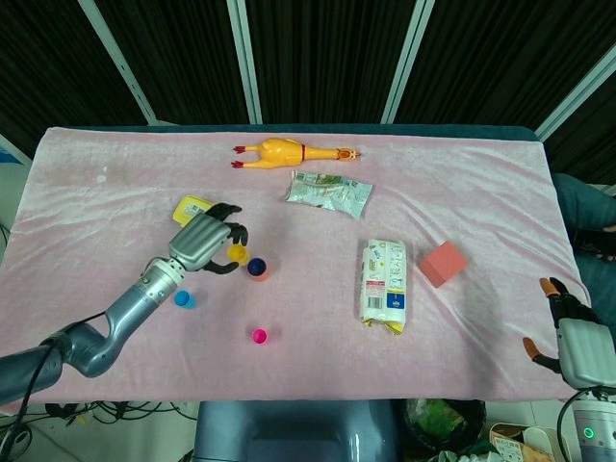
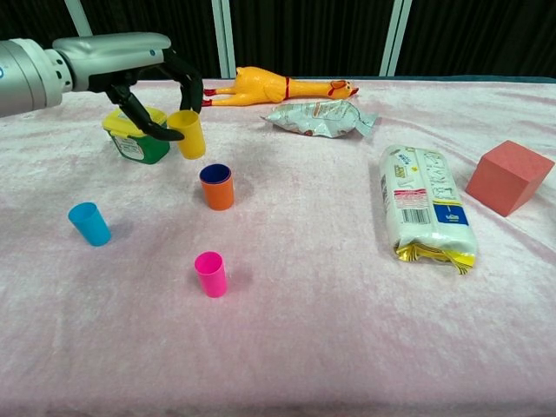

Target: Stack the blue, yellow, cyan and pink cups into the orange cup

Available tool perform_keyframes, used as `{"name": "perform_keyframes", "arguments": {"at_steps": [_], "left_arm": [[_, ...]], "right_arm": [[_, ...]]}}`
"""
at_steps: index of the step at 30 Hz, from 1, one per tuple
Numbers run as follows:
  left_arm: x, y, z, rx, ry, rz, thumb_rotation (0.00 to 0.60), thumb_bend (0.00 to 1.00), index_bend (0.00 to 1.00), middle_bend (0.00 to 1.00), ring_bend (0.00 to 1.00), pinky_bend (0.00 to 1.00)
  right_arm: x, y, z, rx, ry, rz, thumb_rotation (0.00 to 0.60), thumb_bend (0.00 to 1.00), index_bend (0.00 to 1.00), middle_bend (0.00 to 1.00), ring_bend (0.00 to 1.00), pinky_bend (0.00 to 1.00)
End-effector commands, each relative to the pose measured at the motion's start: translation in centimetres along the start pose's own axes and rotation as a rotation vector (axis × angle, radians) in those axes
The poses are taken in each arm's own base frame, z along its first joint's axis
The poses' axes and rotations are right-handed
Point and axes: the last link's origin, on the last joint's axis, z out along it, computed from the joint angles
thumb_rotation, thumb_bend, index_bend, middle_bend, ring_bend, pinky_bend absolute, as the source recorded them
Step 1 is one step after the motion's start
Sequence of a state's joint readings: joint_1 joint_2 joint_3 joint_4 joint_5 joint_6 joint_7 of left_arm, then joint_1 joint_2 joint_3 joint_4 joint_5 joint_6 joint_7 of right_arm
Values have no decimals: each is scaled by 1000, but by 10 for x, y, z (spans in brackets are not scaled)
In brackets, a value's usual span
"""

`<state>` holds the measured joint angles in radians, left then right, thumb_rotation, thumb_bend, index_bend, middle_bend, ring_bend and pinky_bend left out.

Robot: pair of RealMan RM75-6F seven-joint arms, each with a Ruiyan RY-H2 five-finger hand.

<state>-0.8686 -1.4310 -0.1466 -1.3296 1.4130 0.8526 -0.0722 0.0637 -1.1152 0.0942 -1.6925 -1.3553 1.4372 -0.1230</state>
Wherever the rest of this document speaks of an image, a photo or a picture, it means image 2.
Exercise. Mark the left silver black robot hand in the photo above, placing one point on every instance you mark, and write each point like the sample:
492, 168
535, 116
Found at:
113, 54

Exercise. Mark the yellow plastic cup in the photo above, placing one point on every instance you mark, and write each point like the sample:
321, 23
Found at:
191, 139

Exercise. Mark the dark blue plastic cup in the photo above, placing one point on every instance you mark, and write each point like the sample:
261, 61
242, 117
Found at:
213, 174

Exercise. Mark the light blue plastic cup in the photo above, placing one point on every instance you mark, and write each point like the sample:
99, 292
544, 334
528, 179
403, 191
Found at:
92, 226

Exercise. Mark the pink plastic cup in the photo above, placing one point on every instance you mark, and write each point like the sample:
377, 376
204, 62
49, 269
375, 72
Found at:
212, 276

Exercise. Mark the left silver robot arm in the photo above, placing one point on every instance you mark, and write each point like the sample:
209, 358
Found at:
26, 78

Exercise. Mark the orange plastic cup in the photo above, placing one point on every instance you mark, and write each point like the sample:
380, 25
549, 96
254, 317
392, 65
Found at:
218, 195

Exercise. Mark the green tub with yellow lid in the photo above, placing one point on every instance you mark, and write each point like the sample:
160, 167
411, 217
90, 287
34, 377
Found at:
143, 150

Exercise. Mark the yellow rubber chicken toy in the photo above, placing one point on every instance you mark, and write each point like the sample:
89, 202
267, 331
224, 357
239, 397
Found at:
260, 87

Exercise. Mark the black backdrop curtain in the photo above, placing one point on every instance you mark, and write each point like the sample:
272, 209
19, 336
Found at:
304, 35

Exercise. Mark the silver snack bag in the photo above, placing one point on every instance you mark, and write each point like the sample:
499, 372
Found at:
317, 118

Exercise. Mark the pink plush tablecloth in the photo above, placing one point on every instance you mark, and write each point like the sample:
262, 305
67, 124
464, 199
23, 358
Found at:
304, 304

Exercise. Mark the white yellow food package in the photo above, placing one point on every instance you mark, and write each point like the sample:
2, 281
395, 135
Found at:
423, 200

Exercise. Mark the red foam cube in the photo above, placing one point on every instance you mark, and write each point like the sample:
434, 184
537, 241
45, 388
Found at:
506, 178

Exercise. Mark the slanted white frame post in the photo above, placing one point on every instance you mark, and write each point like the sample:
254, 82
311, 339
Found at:
80, 19

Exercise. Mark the wide white frame post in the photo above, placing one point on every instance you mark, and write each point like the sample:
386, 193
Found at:
223, 35

